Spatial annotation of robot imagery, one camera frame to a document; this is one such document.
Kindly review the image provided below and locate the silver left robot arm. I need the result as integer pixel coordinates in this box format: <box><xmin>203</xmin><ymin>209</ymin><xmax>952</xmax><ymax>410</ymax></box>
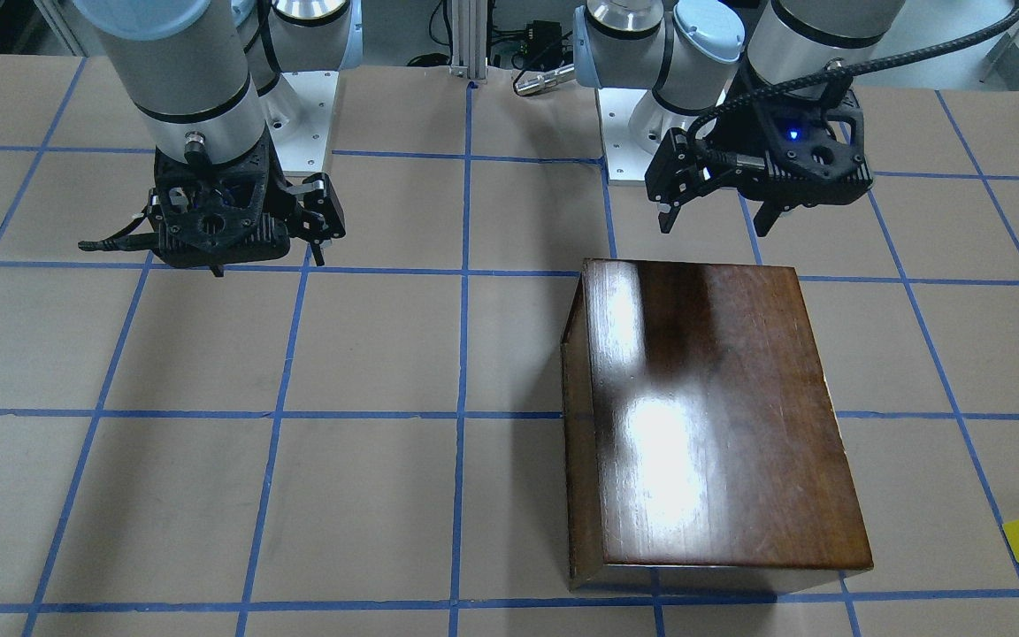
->
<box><xmin>571</xmin><ymin>1</ymin><xmax>902</xmax><ymax>235</ymax></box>

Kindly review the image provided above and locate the aluminium frame post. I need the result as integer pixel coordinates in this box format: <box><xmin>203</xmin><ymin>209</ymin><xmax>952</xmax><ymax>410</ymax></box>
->
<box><xmin>445</xmin><ymin>0</ymin><xmax>489</xmax><ymax>85</ymax></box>

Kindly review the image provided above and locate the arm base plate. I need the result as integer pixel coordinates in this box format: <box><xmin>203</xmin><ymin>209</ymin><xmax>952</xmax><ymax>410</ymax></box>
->
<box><xmin>260</xmin><ymin>70</ymin><xmax>340</xmax><ymax>176</ymax></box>
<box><xmin>597</xmin><ymin>88</ymin><xmax>693</xmax><ymax>185</ymax></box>

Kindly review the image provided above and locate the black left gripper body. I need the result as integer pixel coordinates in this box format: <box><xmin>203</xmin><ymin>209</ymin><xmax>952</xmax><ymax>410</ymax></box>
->
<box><xmin>646</xmin><ymin>84</ymin><xmax>874</xmax><ymax>209</ymax></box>

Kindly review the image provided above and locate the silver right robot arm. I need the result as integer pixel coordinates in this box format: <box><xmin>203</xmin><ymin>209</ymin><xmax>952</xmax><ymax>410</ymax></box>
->
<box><xmin>76</xmin><ymin>1</ymin><xmax>363</xmax><ymax>277</ymax></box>

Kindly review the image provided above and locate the dark wooden drawer cabinet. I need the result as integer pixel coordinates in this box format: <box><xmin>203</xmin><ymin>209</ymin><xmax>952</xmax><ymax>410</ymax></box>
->
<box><xmin>561</xmin><ymin>259</ymin><xmax>874</xmax><ymax>595</ymax></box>

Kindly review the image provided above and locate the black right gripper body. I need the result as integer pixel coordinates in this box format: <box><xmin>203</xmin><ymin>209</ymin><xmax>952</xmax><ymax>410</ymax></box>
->
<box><xmin>145</xmin><ymin>142</ymin><xmax>347</xmax><ymax>269</ymax></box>

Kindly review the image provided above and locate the black braided cable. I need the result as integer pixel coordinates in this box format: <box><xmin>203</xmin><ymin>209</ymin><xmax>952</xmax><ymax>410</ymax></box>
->
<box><xmin>686</xmin><ymin>0</ymin><xmax>1019</xmax><ymax>162</ymax></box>

